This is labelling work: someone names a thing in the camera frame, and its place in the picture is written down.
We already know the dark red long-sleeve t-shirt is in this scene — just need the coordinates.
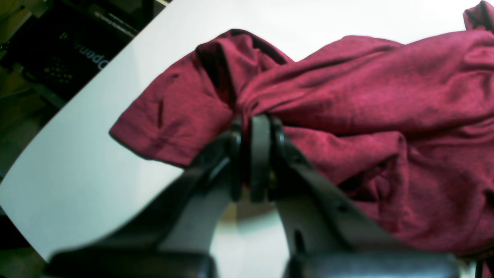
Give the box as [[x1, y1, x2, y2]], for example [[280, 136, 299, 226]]
[[109, 1, 494, 278]]

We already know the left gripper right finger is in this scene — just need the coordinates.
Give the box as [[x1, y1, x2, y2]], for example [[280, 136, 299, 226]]
[[250, 115, 462, 278]]

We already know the black OpenArm labelled case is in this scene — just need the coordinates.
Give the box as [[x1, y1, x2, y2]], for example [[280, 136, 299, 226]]
[[1, 0, 171, 108]]

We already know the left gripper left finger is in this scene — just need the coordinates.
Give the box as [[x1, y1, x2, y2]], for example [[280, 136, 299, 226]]
[[46, 124, 242, 278]]

